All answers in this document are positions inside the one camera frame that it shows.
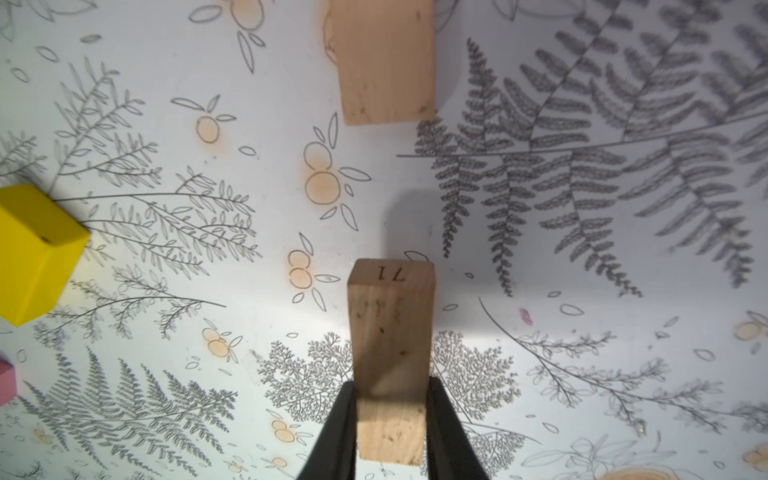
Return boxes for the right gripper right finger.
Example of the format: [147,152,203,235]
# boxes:
[426,376,489,480]

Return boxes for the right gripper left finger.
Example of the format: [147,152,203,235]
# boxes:
[297,381,357,480]

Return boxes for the wood block marked 71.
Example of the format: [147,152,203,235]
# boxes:
[347,259,436,466]

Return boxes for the wood block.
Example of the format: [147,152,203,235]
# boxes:
[330,0,436,126]

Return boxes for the pink block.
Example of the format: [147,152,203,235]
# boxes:
[0,360,17,406]

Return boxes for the yellow block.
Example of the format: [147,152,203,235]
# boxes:
[1,185,90,327]

